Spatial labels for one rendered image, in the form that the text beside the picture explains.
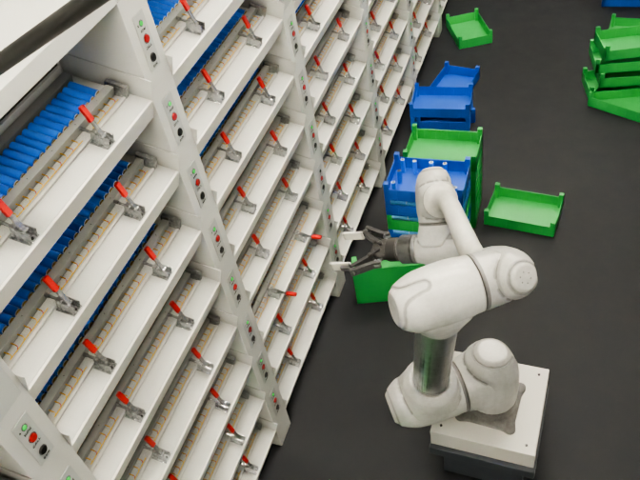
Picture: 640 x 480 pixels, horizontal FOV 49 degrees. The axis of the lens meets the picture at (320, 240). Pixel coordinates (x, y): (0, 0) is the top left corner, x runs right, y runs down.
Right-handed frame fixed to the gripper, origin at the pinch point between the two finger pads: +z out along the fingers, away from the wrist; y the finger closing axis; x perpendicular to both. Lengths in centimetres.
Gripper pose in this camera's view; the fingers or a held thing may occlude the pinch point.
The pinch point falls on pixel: (340, 250)
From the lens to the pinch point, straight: 226.9
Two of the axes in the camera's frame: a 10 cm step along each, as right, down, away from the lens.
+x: -3.4, -7.1, -6.1
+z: -8.9, 0.3, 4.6
